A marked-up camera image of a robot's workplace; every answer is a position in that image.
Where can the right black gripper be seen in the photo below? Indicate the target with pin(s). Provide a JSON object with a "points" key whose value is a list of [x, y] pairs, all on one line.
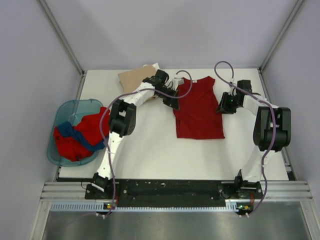
{"points": [[223, 107]]}

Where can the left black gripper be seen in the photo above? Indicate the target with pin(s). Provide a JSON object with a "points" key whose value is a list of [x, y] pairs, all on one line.
{"points": [[172, 102]]}

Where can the dark red t shirt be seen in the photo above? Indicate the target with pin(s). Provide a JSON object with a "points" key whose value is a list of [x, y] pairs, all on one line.
{"points": [[197, 117]]}

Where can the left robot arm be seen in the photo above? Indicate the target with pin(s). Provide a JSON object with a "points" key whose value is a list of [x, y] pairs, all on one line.
{"points": [[122, 121]]}

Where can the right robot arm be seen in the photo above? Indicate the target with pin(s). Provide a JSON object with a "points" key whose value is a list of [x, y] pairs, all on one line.
{"points": [[271, 133]]}

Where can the folded beige t shirt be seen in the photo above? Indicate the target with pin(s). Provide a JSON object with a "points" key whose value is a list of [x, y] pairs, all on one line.
{"points": [[130, 80]]}

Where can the bright red t shirt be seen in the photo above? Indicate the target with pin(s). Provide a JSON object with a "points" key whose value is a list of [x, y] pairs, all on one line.
{"points": [[76, 143]]}

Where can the teal plastic basket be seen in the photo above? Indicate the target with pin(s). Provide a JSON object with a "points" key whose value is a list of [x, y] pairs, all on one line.
{"points": [[71, 111]]}

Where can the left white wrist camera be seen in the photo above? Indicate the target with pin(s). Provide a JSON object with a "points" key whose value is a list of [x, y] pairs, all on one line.
{"points": [[175, 83]]}

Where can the front aluminium rail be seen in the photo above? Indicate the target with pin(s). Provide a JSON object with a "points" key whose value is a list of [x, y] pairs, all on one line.
{"points": [[277, 191]]}

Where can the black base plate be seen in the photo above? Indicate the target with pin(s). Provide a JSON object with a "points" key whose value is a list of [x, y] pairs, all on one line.
{"points": [[164, 193]]}

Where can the right aluminium frame post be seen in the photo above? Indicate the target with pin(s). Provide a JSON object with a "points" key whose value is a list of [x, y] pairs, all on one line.
{"points": [[296, 9]]}

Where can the aluminium frame post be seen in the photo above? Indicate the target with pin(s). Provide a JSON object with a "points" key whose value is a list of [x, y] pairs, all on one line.
{"points": [[60, 35], [296, 9]]}

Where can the left aluminium frame post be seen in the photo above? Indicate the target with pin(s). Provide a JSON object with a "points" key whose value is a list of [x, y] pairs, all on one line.
{"points": [[60, 35]]}

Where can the grey slotted cable duct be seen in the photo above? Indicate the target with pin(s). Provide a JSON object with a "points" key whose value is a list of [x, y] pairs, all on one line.
{"points": [[105, 207]]}

